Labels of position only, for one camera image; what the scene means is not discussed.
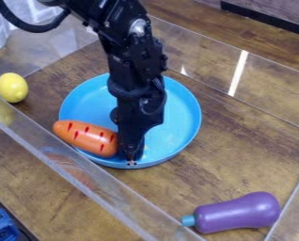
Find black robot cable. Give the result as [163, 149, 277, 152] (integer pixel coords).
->
[0, 0, 72, 34]

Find orange toy carrot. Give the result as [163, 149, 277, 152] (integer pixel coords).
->
[54, 120, 118, 158]

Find clear acrylic barrier wall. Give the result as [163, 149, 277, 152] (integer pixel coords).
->
[0, 98, 206, 241]

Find purple toy eggplant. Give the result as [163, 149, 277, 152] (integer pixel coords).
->
[182, 192, 281, 233]

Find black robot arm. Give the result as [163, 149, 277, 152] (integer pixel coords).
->
[38, 0, 167, 161]

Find yellow toy lemon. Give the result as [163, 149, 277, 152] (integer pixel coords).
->
[0, 72, 30, 104]

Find blue plastic crate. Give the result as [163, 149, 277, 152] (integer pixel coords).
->
[0, 209, 20, 241]

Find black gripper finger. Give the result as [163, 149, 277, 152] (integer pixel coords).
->
[119, 142, 145, 167]

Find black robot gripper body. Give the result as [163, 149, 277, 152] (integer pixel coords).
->
[107, 76, 167, 148]

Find blue plastic plate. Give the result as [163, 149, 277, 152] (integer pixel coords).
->
[59, 73, 203, 169]

